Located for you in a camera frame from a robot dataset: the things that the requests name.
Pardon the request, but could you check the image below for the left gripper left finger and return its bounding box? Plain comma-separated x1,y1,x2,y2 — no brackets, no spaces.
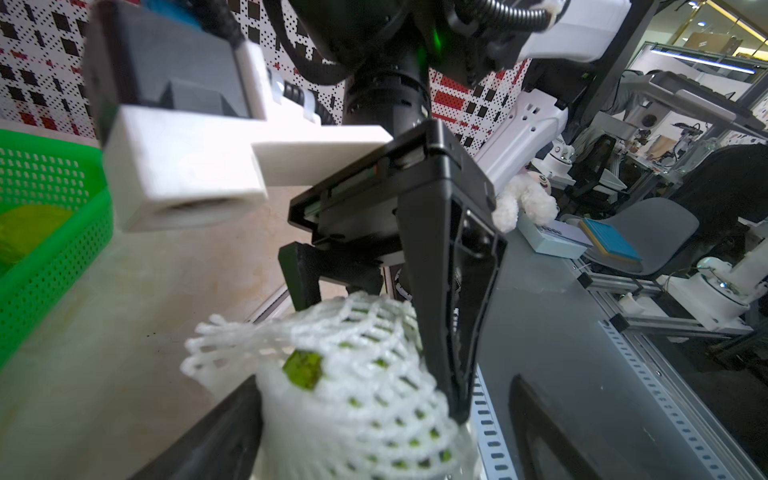
132,376,264,480

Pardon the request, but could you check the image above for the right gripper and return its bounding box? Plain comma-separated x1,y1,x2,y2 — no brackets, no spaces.
278,119,507,423

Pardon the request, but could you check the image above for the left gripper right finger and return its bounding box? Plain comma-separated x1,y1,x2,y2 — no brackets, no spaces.
508,374,625,479

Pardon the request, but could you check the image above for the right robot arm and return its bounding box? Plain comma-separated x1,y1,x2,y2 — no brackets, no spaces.
278,1,655,423

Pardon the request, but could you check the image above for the green basket with fruit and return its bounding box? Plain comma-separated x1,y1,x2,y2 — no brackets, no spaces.
1,130,114,363

